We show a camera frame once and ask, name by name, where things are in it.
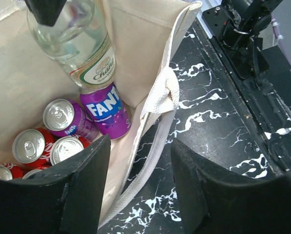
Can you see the red cola can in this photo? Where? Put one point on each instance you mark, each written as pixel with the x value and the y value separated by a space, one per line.
pixel 41 168
pixel 10 171
pixel 67 147
pixel 32 147

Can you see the red cola can front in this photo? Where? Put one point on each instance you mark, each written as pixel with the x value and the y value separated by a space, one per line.
pixel 67 147

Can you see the beige canvas tote bag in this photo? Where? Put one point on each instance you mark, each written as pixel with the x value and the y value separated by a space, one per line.
pixel 145 34

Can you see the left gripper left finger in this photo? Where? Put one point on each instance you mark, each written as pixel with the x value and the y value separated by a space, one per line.
pixel 63 199

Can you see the purple soda can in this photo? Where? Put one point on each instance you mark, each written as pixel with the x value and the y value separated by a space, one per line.
pixel 65 117
pixel 107 111

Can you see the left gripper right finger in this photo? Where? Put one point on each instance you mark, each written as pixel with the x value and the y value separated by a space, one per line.
pixel 214 200

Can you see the clear glass bottle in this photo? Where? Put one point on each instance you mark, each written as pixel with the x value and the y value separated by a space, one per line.
pixel 85 52

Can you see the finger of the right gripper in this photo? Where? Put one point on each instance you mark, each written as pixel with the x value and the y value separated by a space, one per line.
pixel 46 12

